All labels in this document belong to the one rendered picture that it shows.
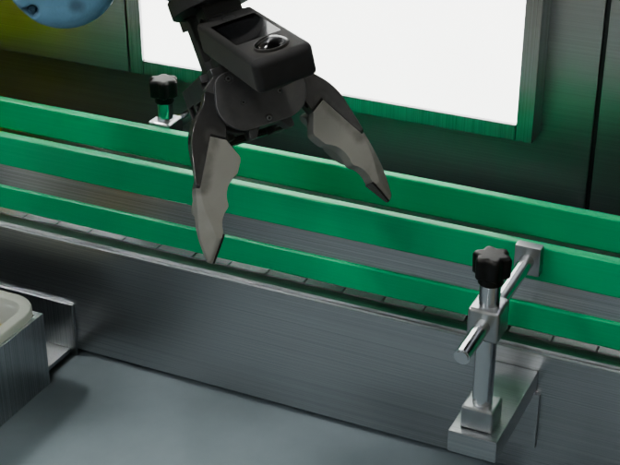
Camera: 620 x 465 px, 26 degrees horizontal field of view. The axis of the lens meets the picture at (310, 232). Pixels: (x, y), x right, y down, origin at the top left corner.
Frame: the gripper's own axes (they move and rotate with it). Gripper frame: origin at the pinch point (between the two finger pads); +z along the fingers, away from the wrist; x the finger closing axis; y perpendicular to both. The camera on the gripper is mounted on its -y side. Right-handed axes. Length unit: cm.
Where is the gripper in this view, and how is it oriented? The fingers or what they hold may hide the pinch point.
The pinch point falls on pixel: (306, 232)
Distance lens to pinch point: 101.0
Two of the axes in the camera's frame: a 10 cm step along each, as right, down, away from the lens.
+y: -3.0, 1.0, 9.5
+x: -8.9, 3.2, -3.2
